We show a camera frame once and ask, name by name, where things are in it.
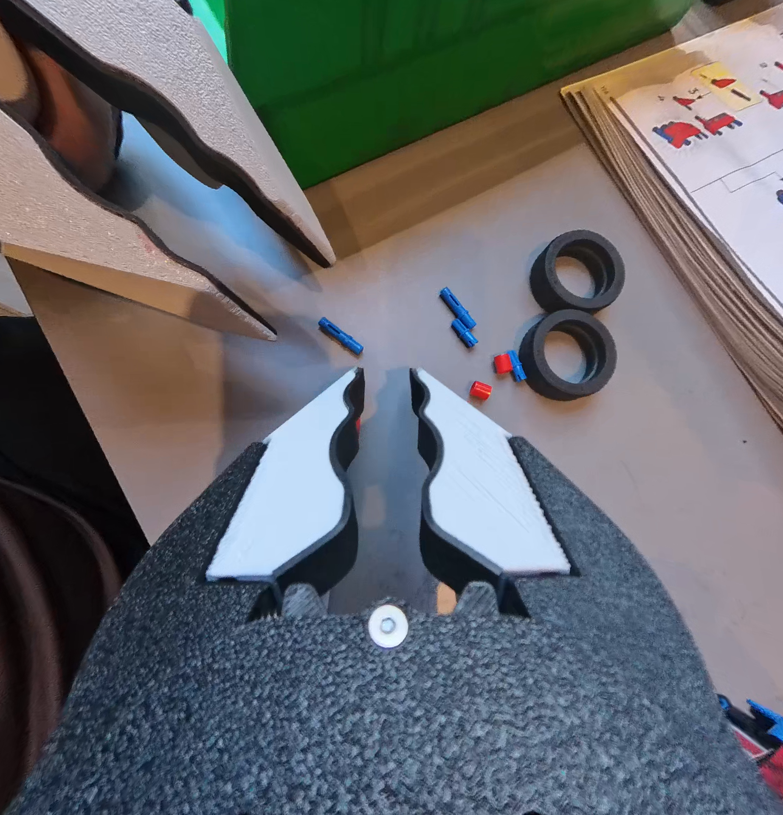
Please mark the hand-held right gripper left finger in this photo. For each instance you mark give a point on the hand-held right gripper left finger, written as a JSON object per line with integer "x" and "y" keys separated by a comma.
{"x": 277, "y": 509}

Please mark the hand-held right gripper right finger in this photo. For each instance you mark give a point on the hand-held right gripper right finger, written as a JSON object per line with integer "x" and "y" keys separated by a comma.
{"x": 493, "y": 503}

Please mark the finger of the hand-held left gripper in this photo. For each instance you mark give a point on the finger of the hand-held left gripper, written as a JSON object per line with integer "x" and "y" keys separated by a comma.
{"x": 79, "y": 223}
{"x": 175, "y": 76}

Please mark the small red bush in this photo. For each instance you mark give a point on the small red bush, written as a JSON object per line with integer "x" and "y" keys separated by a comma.
{"x": 480, "y": 391}
{"x": 502, "y": 363}

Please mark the blue connector pin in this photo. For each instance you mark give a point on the blue connector pin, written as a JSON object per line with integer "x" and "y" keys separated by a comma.
{"x": 517, "y": 367}
{"x": 457, "y": 307}
{"x": 340, "y": 335}
{"x": 465, "y": 333}

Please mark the green plastic bin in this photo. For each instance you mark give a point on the green plastic bin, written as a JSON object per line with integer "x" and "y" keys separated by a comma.
{"x": 430, "y": 76}

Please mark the grey desk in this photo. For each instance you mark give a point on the grey desk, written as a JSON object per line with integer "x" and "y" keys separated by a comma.
{"x": 621, "y": 477}

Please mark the person's left hand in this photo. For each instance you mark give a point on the person's left hand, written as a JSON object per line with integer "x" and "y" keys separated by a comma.
{"x": 66, "y": 127}

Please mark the black rubber toy tire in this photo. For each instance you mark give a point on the black rubber toy tire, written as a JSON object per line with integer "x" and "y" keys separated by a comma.
{"x": 541, "y": 274}
{"x": 530, "y": 363}

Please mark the person's black pants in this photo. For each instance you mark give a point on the person's black pants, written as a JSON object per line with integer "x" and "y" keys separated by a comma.
{"x": 35, "y": 395}

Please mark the person's brown sweater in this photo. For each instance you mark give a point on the person's brown sweater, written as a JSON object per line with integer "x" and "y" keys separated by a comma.
{"x": 22, "y": 637}

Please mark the toy brick race car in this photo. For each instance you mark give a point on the toy brick race car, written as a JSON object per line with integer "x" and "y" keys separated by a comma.
{"x": 773, "y": 726}

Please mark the open instruction booklet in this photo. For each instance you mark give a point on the open instruction booklet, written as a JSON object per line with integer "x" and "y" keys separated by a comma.
{"x": 716, "y": 159}

